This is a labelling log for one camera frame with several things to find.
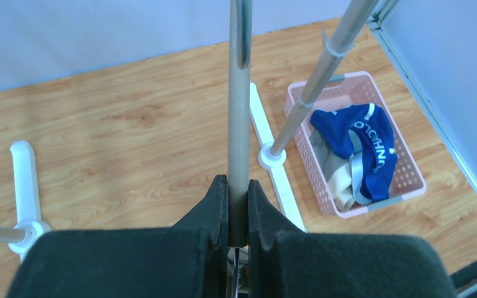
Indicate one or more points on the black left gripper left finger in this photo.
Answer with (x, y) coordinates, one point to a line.
(188, 259)

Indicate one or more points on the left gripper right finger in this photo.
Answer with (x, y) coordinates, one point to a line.
(284, 261)

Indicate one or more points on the grey white underwear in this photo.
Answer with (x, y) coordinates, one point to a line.
(344, 177)

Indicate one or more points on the blue underwear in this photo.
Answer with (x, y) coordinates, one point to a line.
(372, 126)

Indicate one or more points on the beige hanger with black underwear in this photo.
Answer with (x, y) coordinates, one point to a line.
(240, 44)

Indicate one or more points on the metal clothes rack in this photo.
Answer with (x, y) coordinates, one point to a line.
(30, 225)

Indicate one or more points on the pink plastic basket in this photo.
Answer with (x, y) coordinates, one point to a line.
(356, 89)

